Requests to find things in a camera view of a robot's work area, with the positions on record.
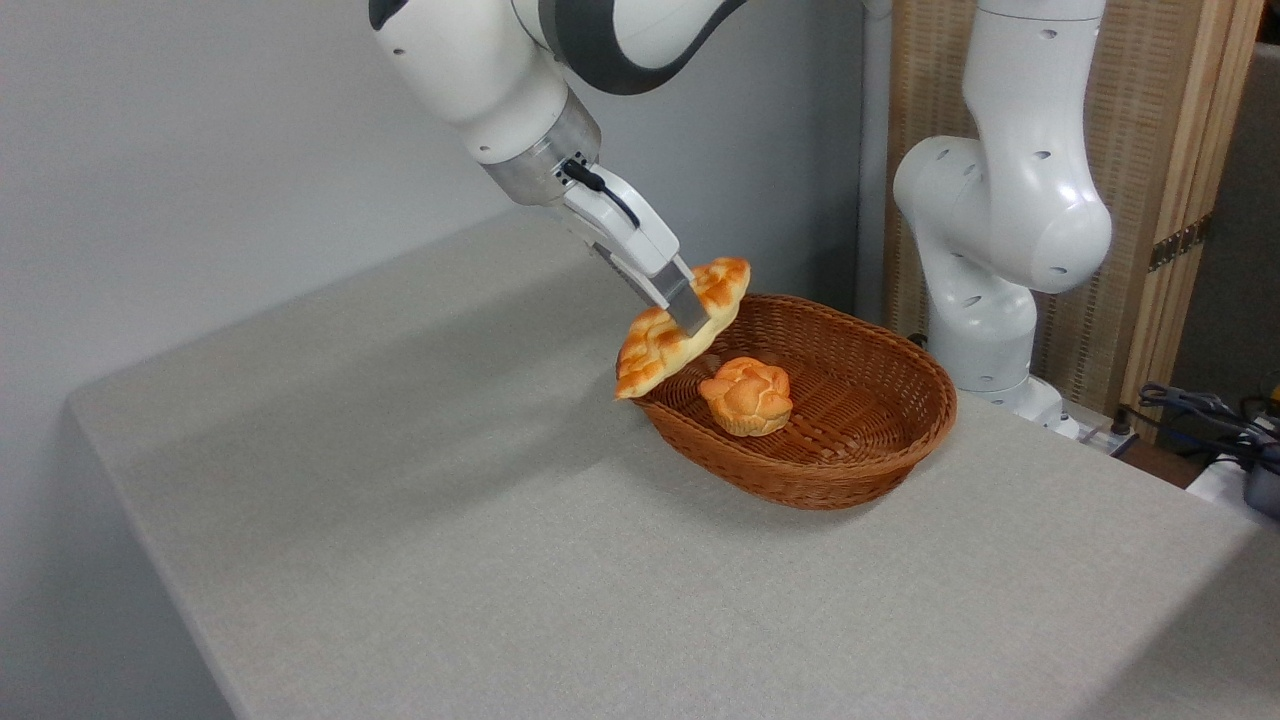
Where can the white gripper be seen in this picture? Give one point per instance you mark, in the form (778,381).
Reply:
(630,225)

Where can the round bread bun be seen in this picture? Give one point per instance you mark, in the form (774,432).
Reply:
(746,397)

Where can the long braided bread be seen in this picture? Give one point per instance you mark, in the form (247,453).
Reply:
(655,345)

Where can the metal screen hinge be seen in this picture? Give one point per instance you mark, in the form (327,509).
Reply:
(1180,243)

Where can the brown wicker basket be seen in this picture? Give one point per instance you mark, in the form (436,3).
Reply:
(860,440)

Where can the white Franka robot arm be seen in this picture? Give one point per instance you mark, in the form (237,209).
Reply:
(1000,200)

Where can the grey tablecloth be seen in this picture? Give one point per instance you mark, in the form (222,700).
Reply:
(400,560)

